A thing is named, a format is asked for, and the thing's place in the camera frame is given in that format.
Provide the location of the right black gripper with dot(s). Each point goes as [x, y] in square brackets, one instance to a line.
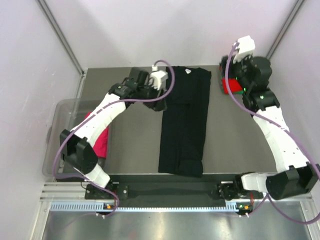
[244, 61]

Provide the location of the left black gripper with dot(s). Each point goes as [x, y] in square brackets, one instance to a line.
[157, 105]

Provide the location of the red t shirt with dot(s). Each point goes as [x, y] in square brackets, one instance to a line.
[222, 81]

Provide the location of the black t shirt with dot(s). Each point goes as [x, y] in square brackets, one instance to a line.
[184, 123]

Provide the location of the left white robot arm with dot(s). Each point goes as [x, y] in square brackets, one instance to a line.
[77, 145]

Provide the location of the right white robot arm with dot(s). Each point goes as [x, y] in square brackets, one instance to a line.
[294, 173]

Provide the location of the folded green t shirt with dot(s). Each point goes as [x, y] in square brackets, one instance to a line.
[236, 88]

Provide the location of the magenta t shirt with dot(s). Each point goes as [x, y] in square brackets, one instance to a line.
[100, 140]

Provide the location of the clear plastic bin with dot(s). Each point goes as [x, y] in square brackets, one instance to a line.
[68, 114]

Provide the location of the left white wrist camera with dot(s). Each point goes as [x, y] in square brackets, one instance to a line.
[157, 77]

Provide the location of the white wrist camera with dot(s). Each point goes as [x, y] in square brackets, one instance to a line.
[243, 47]
[157, 77]

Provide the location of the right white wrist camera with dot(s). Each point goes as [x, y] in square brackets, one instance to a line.
[243, 47]

